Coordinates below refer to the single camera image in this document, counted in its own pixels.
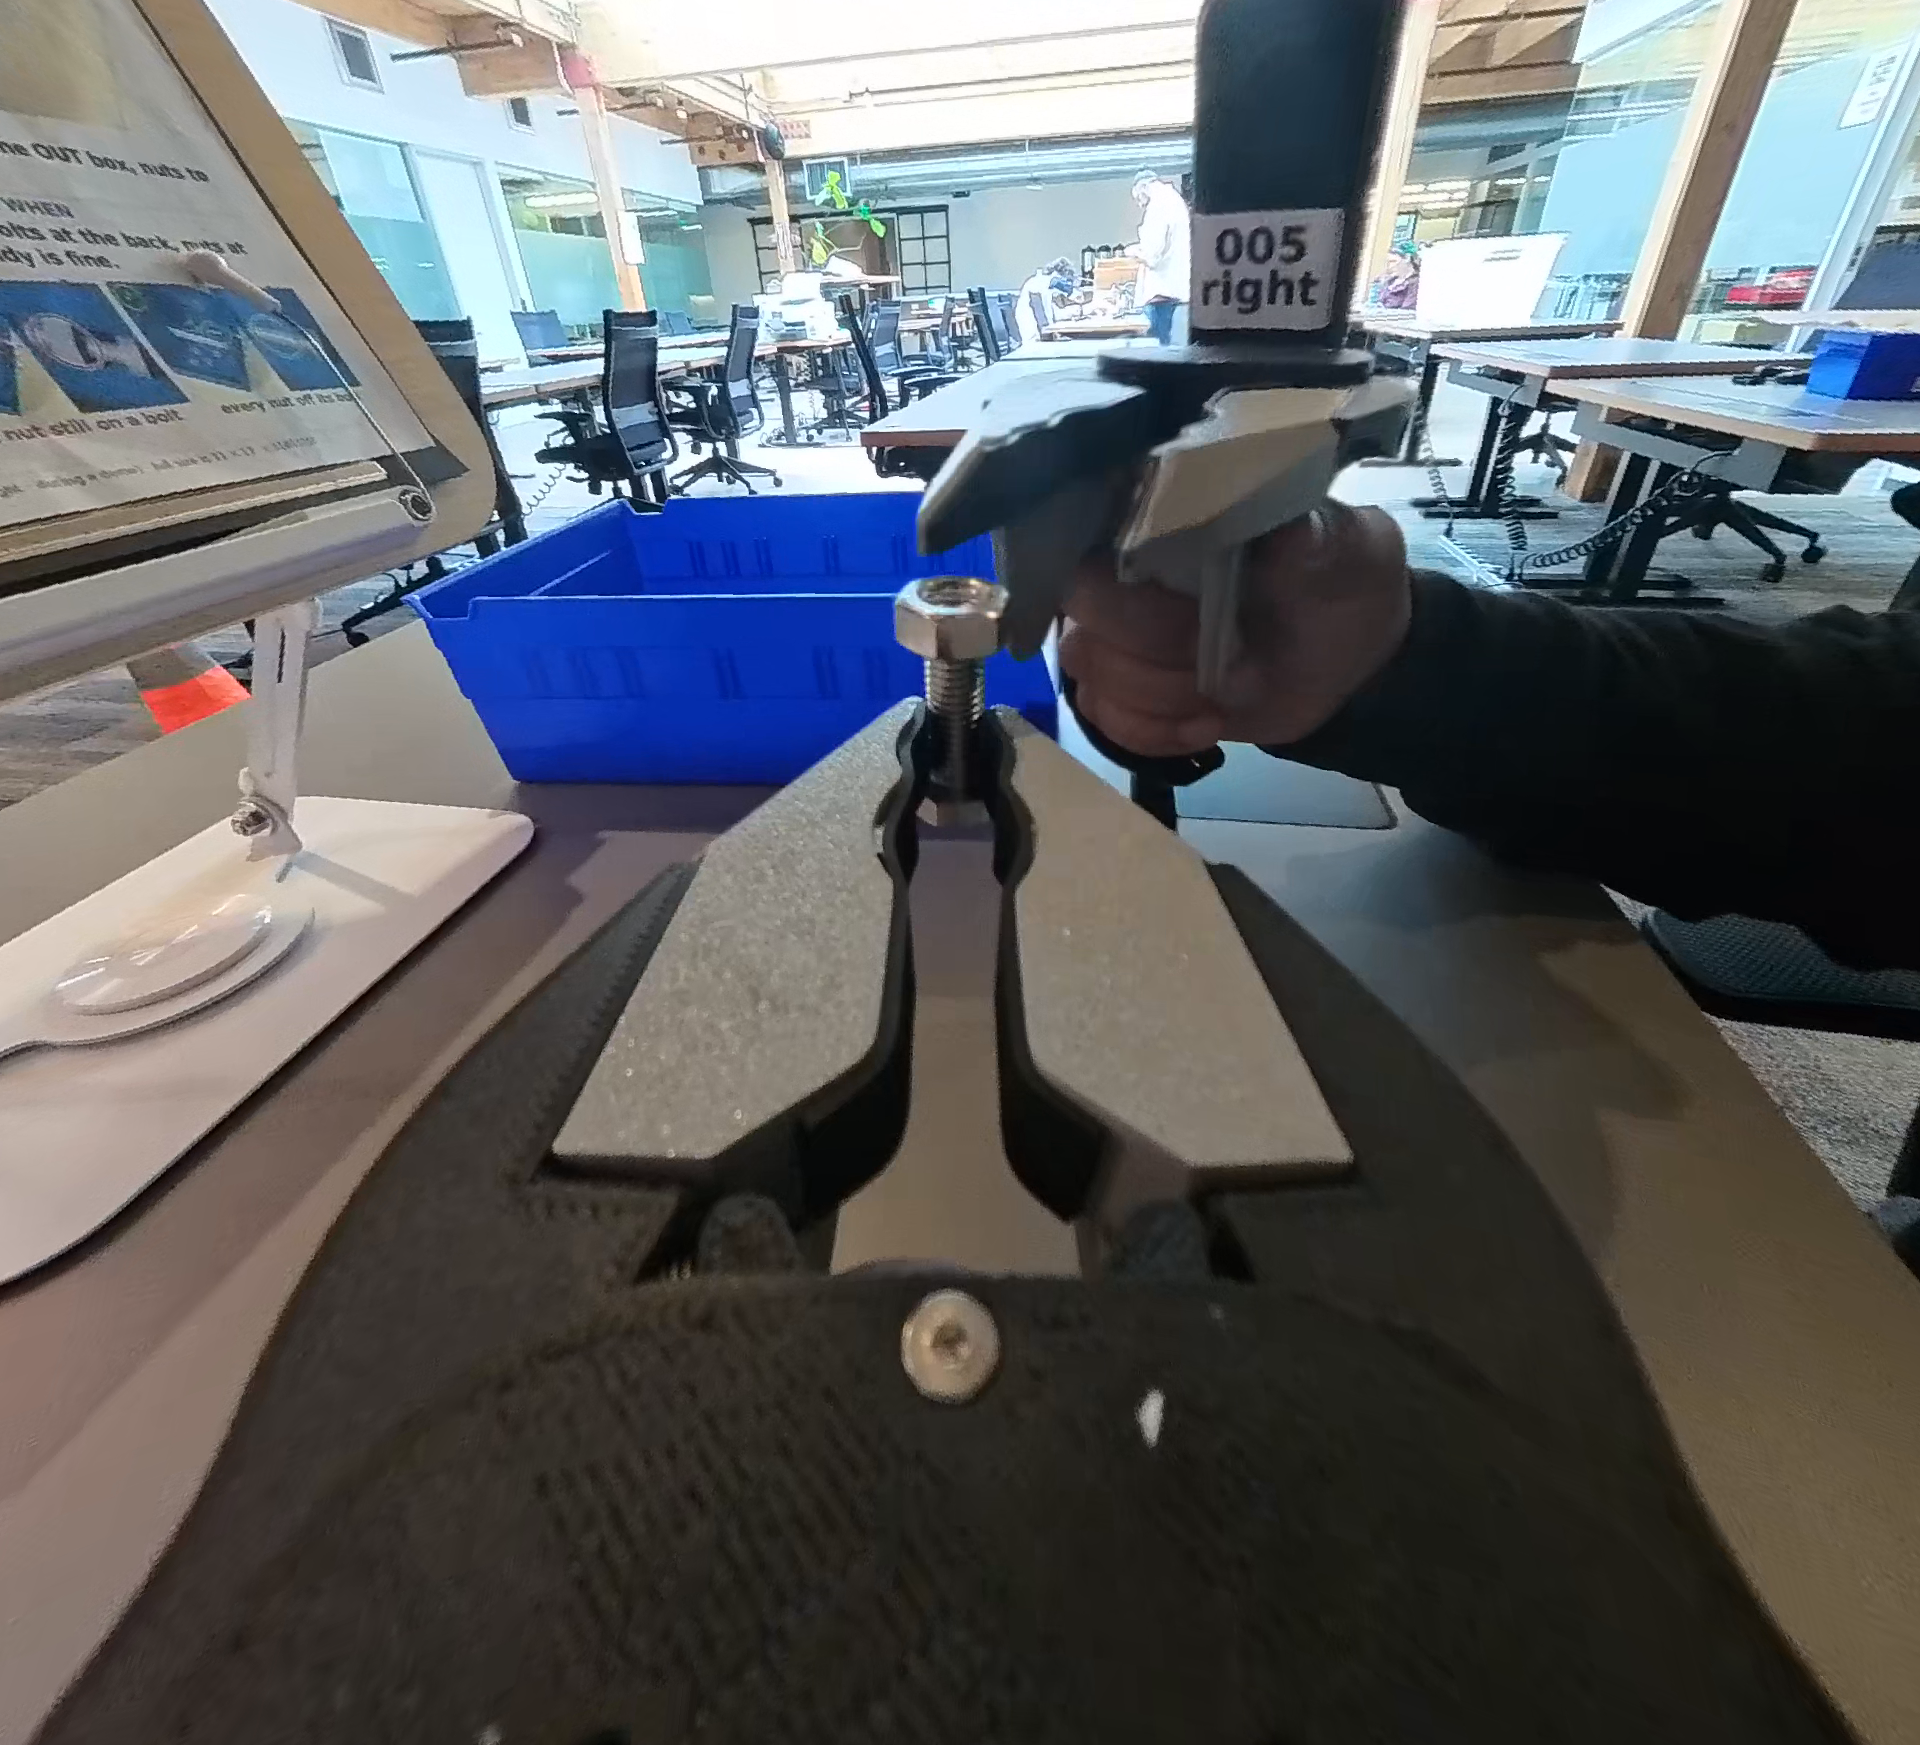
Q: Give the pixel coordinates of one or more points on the steel hex nut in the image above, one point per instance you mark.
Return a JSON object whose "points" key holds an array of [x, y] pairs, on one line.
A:
{"points": [[946, 637]]}

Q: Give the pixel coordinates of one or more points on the person's right hand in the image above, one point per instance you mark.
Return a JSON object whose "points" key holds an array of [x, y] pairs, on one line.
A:
{"points": [[1320, 636]]}

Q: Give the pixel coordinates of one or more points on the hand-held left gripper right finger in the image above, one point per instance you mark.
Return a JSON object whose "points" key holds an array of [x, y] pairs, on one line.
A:
{"points": [[1170, 1010]]}

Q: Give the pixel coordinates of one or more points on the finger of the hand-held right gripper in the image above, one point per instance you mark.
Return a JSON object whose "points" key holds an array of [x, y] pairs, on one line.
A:
{"points": [[1231, 485], [1035, 471]]}

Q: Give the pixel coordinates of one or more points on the blue plastic bin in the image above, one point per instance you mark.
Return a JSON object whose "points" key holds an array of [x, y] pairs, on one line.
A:
{"points": [[1869, 364], [676, 697]]}

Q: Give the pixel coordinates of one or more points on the wooden support post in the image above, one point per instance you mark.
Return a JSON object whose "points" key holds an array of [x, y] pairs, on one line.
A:
{"points": [[1725, 125]]}

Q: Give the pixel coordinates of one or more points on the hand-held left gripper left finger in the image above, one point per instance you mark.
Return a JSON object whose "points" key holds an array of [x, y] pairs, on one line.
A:
{"points": [[735, 1010]]}

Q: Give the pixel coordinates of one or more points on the green hanging decoration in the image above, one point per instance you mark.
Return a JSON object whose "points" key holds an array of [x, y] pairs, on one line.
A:
{"points": [[862, 224]]}

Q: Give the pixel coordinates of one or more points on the person's right forearm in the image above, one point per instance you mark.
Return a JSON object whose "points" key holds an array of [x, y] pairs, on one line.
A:
{"points": [[1651, 754]]}

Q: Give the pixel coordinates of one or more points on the white tabletop stand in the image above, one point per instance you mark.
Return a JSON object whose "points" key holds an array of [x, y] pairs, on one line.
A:
{"points": [[300, 965]]}

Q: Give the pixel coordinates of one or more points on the steel hex bolt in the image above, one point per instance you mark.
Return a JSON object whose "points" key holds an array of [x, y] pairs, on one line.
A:
{"points": [[956, 710]]}

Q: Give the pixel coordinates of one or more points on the printed instruction sheet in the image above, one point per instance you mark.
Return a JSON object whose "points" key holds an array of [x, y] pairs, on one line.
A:
{"points": [[135, 200]]}

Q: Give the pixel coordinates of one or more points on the orange traffic cone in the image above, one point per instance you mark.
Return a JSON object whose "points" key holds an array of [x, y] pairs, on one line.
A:
{"points": [[196, 703]]}

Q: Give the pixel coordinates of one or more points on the wooden desk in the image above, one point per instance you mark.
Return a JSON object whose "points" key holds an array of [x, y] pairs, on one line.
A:
{"points": [[1725, 403], [1574, 359]]}

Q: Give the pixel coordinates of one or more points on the black mesh office chair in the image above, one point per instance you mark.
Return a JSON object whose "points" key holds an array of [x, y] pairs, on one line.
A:
{"points": [[630, 403], [1739, 515], [735, 381]]}

